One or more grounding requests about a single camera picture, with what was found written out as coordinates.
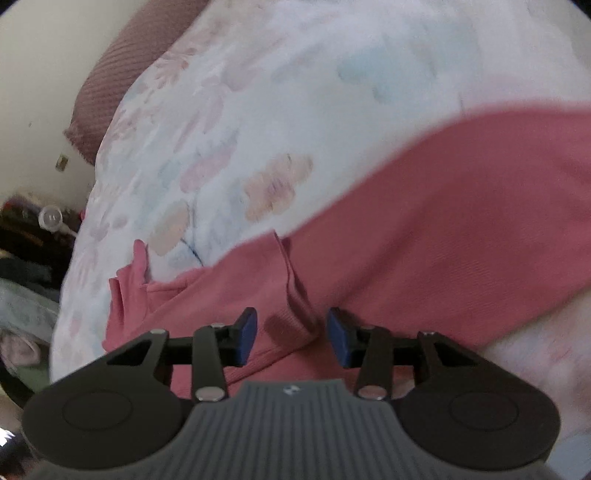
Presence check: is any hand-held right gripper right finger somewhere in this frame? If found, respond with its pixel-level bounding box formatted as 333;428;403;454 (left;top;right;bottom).
326;308;483;401

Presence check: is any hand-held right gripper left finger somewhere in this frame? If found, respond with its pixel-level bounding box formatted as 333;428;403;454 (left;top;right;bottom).
106;307;258;402

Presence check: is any pink small garment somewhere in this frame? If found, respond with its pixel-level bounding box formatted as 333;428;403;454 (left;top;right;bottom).
102;108;591;400

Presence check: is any dark clothes pile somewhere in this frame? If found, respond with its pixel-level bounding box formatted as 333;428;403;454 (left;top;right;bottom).
0;196;86;280

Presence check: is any white round bottle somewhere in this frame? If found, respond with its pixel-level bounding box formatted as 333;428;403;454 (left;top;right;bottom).
39;205;65;230

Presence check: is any floral white blanket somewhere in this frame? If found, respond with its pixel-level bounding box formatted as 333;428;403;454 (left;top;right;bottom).
48;0;591;455

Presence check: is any mauve textured pillow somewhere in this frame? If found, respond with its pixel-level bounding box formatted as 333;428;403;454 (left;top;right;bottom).
64;0;209;165

